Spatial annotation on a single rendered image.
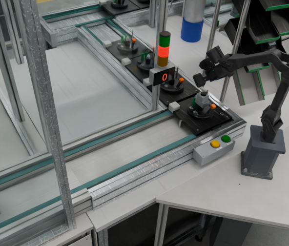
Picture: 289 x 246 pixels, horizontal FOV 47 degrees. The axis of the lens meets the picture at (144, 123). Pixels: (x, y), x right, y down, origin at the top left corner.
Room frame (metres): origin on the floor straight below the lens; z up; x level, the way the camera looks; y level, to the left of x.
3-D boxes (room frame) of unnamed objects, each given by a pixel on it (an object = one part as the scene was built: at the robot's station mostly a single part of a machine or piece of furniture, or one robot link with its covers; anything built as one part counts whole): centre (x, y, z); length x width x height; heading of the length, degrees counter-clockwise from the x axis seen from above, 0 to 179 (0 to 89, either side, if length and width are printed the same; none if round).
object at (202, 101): (1.36, -0.28, 1.06); 0.08 x 0.04 x 0.07; 36
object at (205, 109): (1.35, -0.29, 0.98); 0.14 x 0.14 x 0.02
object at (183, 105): (1.35, -0.29, 0.96); 0.24 x 0.24 x 0.02; 36
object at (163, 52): (1.33, -0.07, 1.33); 0.05 x 0.05 x 0.05
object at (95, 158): (1.19, -0.03, 0.91); 0.84 x 0.28 x 0.10; 126
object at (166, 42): (1.33, -0.07, 1.38); 0.05 x 0.05 x 0.05
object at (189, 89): (1.56, -0.14, 1.01); 0.24 x 0.24 x 0.13; 36
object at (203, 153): (1.12, -0.34, 0.93); 0.21 x 0.07 x 0.06; 126
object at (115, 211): (1.71, -0.03, 0.84); 1.50 x 1.41 x 0.03; 126
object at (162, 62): (1.33, -0.07, 1.28); 0.05 x 0.05 x 0.05
